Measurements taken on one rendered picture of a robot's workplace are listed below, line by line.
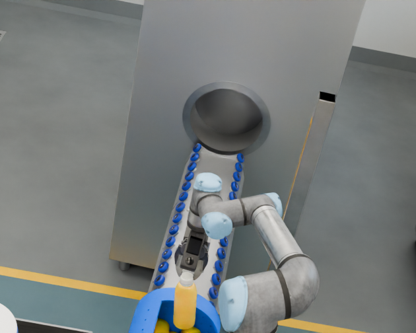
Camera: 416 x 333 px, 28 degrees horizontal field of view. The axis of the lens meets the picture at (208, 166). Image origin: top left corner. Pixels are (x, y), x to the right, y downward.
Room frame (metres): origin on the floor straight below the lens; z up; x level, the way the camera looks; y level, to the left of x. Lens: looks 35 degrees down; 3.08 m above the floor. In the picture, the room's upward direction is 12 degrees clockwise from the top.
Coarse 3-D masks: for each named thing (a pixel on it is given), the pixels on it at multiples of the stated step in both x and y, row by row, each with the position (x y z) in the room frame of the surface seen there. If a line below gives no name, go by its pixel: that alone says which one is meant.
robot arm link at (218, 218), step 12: (204, 204) 1.77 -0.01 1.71; (216, 204) 1.76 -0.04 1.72; (228, 204) 1.76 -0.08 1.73; (240, 204) 1.77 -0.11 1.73; (204, 216) 1.73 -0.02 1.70; (216, 216) 1.71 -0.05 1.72; (228, 216) 1.73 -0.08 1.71; (240, 216) 1.74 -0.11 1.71; (204, 228) 1.71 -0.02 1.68; (216, 228) 1.70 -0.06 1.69; (228, 228) 1.71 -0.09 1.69
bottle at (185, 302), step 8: (176, 288) 1.81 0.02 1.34; (184, 288) 1.80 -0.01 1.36; (192, 288) 1.81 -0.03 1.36; (176, 296) 1.80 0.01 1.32; (184, 296) 1.79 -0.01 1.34; (192, 296) 1.80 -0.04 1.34; (176, 304) 1.80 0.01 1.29; (184, 304) 1.79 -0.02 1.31; (192, 304) 1.80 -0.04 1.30; (176, 312) 1.80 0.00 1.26; (184, 312) 1.79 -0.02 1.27; (192, 312) 1.80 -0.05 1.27; (176, 320) 1.79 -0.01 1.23; (184, 320) 1.79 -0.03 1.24; (192, 320) 1.80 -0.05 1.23; (184, 328) 1.79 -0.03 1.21
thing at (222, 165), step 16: (208, 160) 3.10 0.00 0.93; (224, 160) 3.13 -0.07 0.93; (224, 176) 3.00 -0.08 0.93; (224, 192) 2.89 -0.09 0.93; (240, 192) 3.01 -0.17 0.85; (176, 240) 2.51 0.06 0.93; (160, 256) 2.45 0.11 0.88; (176, 272) 2.33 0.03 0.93; (192, 272) 2.35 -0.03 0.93; (208, 272) 2.37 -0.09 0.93; (224, 272) 2.44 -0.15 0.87; (160, 288) 2.23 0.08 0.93; (208, 288) 2.28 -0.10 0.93
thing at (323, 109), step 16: (320, 96) 2.50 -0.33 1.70; (320, 112) 2.48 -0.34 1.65; (320, 128) 2.48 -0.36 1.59; (304, 144) 2.50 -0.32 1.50; (320, 144) 2.48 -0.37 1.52; (304, 160) 2.48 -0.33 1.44; (304, 176) 2.48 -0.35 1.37; (304, 192) 2.48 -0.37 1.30; (288, 208) 2.48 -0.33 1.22; (288, 224) 2.48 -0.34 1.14
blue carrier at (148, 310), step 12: (168, 288) 1.93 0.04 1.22; (144, 300) 1.90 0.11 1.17; (156, 300) 1.88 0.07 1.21; (168, 300) 1.87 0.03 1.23; (204, 300) 1.92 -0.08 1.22; (144, 312) 1.84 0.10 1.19; (156, 312) 1.82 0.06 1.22; (168, 312) 1.92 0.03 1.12; (204, 312) 1.87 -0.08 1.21; (216, 312) 1.92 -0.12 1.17; (132, 324) 1.82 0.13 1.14; (144, 324) 1.78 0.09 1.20; (204, 324) 1.92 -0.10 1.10; (216, 324) 1.88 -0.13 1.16
